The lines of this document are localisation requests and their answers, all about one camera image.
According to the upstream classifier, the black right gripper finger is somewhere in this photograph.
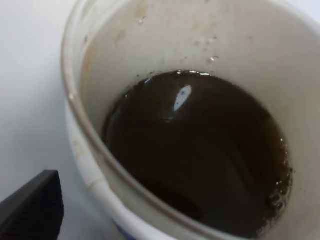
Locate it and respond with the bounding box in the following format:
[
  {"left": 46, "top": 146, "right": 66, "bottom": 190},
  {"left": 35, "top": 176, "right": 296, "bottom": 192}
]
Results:
[{"left": 0, "top": 170, "right": 65, "bottom": 240}]

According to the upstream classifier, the white cup with blue sleeve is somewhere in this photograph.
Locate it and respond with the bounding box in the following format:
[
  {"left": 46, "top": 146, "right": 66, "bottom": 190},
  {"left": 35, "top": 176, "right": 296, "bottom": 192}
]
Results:
[{"left": 61, "top": 0, "right": 320, "bottom": 240}]

